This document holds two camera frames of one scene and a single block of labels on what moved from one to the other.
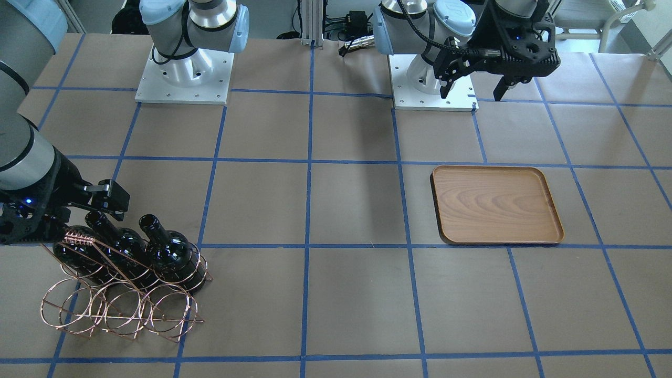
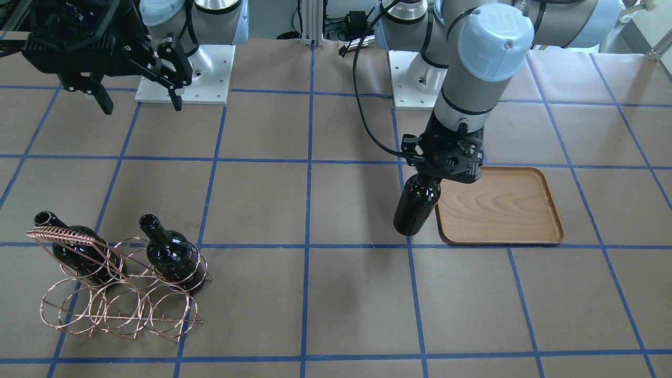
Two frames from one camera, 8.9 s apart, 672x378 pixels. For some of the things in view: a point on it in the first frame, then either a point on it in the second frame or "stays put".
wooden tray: [495, 205] stays put
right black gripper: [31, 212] -> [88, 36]
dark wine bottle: [126, 250] -> [419, 198]
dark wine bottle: [172, 257] stays put
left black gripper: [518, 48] -> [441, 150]
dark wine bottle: [82, 250] stays put
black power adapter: [357, 23] stays put
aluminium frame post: [312, 22] stays put
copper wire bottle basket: [101, 291] stays put
